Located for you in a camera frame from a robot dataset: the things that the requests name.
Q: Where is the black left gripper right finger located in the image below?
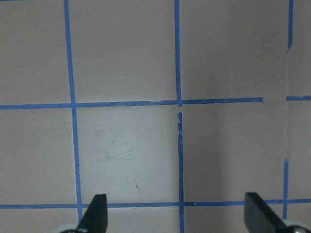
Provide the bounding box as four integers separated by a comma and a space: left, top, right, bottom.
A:
244, 192, 311, 233

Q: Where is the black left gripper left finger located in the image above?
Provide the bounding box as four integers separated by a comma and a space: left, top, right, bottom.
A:
54, 194, 109, 233

